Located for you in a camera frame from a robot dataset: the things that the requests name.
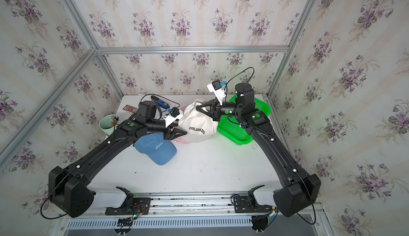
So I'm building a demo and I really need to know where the mint green pen cup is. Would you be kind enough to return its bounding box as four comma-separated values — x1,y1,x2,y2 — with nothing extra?
99,114,119,136

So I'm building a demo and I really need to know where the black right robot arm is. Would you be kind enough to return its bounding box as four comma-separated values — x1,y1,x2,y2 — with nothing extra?
197,81,321,217

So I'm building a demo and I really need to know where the pink baseball cap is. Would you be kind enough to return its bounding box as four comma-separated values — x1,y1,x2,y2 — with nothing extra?
174,105,193,144

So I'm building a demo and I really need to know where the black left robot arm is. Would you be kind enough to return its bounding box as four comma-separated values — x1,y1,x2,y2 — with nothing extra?
47,101,187,218

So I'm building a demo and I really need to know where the aluminium mounting rail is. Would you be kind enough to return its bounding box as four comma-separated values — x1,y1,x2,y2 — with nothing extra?
57,191,325,219

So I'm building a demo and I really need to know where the green plastic basket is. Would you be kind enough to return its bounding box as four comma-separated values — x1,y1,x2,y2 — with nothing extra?
217,98,271,145

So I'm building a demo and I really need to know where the light blue baseball cap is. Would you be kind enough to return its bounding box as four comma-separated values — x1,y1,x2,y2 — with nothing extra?
133,133,177,166

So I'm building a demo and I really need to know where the grey white baseball cap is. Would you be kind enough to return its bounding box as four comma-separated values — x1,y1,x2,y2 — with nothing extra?
188,99,218,143

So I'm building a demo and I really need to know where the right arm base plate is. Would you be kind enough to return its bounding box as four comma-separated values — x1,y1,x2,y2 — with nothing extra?
231,194,275,214

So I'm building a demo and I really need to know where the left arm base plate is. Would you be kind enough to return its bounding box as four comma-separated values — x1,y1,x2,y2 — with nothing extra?
105,198,152,216

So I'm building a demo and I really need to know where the blue black stapler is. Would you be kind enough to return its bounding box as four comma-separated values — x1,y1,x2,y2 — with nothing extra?
151,95,170,109

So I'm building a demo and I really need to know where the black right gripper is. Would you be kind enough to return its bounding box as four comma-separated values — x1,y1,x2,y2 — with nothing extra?
196,98,244,124

